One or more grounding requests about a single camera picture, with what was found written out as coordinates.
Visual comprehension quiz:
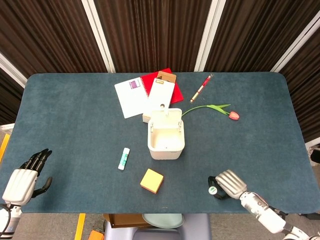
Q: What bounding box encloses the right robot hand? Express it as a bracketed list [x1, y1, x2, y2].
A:
[207, 169, 248, 201]

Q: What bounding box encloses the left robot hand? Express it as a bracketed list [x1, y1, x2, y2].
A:
[1, 148, 54, 207]

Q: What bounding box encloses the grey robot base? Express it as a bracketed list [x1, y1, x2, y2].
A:
[103, 213, 213, 240]

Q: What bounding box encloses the yellow floor tape strip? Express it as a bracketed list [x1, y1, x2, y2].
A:
[74, 213, 87, 240]
[0, 133, 11, 163]

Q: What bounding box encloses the pale green round plate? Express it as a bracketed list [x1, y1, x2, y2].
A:
[142, 213, 185, 229]

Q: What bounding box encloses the pink tulip flower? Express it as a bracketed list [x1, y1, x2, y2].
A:
[181, 103, 240, 121]

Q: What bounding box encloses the yellow sticky note pad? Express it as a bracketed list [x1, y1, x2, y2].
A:
[139, 168, 165, 195]

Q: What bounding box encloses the blue table mat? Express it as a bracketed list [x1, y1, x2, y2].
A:
[0, 72, 314, 215]

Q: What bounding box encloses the orange object on floor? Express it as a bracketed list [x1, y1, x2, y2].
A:
[87, 229, 105, 240]

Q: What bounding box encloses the red pen in sleeve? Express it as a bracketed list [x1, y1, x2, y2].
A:
[189, 73, 215, 104]

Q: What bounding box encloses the green white glue stick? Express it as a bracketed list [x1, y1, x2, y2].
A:
[117, 147, 131, 171]

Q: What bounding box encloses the brown cardboard box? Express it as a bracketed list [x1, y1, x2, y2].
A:
[103, 213, 153, 229]

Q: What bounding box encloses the white cardboard box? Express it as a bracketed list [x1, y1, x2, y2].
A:
[142, 70, 177, 124]

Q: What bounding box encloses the red spiral notebook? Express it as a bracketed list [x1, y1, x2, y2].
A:
[140, 67, 185, 105]

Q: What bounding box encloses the white notebook purple label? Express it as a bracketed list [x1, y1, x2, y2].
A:
[114, 76, 150, 119]

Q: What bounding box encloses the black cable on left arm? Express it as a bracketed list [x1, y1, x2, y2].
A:
[0, 203, 13, 235]

